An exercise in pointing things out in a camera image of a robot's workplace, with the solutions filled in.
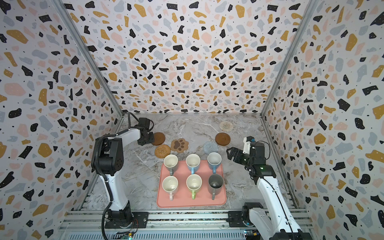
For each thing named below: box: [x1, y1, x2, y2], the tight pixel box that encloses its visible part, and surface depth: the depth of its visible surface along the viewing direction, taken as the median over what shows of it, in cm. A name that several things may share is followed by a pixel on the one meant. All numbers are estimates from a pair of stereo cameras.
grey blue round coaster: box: [203, 141, 219, 155], surface depth 105 cm
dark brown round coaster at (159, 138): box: [151, 132, 166, 146], surface depth 108 cm
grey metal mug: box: [208, 173, 224, 200], surface depth 79 cm
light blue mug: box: [207, 152, 222, 174], surface depth 87 cm
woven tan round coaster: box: [154, 144, 171, 159], surface depth 102 cm
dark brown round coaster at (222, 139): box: [215, 132, 231, 146], surface depth 109 cm
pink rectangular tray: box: [156, 160, 227, 208], surface depth 81 cm
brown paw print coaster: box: [170, 138, 189, 153], surface depth 105 cm
